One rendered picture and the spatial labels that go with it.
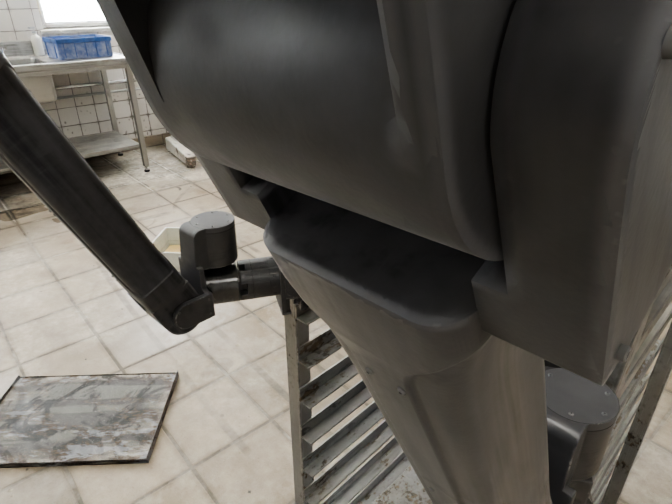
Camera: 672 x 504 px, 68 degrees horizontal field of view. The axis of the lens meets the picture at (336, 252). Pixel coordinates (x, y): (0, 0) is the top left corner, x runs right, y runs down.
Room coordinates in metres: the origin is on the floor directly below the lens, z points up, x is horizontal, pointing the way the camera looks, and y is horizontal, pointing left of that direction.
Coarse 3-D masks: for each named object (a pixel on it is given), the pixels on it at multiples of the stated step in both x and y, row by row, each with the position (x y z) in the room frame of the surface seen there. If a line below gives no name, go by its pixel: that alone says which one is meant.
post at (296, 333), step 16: (288, 320) 0.67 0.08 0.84; (288, 336) 0.67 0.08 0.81; (304, 336) 0.67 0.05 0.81; (288, 352) 0.67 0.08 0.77; (288, 368) 0.67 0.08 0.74; (304, 368) 0.67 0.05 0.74; (288, 384) 0.67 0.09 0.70; (304, 384) 0.66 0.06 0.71; (304, 416) 0.66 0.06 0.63; (304, 448) 0.66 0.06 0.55; (304, 480) 0.66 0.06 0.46
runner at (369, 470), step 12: (396, 444) 0.87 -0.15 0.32; (372, 456) 0.81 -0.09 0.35; (384, 456) 0.83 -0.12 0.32; (396, 456) 0.83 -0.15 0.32; (360, 468) 0.78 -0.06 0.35; (372, 468) 0.80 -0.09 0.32; (348, 480) 0.75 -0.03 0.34; (360, 480) 0.77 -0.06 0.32; (336, 492) 0.72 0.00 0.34; (348, 492) 0.73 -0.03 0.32
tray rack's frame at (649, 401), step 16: (656, 368) 0.79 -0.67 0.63; (656, 384) 0.79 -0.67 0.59; (656, 400) 0.78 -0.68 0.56; (640, 416) 0.79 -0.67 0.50; (640, 432) 0.78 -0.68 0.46; (624, 448) 0.79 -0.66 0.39; (624, 464) 0.79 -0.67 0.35; (400, 480) 0.90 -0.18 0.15; (416, 480) 0.90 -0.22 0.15; (624, 480) 0.78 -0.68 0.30; (384, 496) 0.85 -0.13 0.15; (400, 496) 0.85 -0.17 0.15; (416, 496) 0.85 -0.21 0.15; (608, 496) 0.79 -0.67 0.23
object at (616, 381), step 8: (648, 312) 0.35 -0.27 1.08; (640, 328) 0.34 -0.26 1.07; (640, 336) 0.36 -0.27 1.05; (632, 344) 0.34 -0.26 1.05; (632, 352) 0.35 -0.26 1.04; (632, 360) 0.36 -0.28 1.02; (616, 368) 0.34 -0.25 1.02; (624, 368) 0.34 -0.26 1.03; (616, 376) 0.34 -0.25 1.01; (624, 376) 0.35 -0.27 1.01; (608, 384) 0.35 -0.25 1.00; (616, 384) 0.34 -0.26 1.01; (616, 392) 0.34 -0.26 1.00
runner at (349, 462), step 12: (384, 420) 0.84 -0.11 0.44; (372, 432) 0.80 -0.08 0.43; (384, 432) 0.83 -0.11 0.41; (360, 444) 0.77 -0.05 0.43; (372, 444) 0.79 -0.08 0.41; (348, 456) 0.75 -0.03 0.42; (360, 456) 0.76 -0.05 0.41; (336, 468) 0.72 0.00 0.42; (348, 468) 0.73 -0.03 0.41; (324, 480) 0.69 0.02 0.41; (336, 480) 0.70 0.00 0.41; (312, 492) 0.67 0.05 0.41; (324, 492) 0.67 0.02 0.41
